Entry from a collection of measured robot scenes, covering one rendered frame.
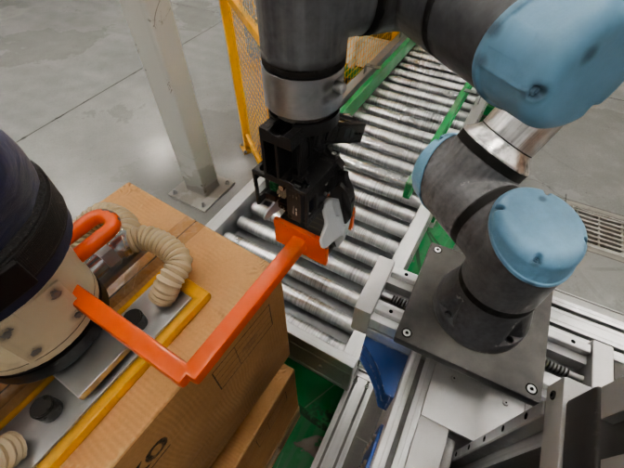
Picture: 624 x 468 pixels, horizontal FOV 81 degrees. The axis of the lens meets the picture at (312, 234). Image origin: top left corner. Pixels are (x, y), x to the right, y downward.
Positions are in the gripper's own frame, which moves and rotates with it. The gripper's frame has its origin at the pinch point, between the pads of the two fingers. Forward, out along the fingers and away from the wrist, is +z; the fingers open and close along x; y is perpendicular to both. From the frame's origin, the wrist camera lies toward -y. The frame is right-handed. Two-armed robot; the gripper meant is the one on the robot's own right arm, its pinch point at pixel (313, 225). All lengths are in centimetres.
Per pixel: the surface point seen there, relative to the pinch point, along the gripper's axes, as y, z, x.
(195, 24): -268, 119, -316
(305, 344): -6, 60, -6
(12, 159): 21.3, -18.1, -19.2
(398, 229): -64, 66, -1
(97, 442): 35.9, 13.3, -10.0
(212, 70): -200, 119, -231
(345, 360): -7, 59, 7
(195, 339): 19.2, 13.1, -9.0
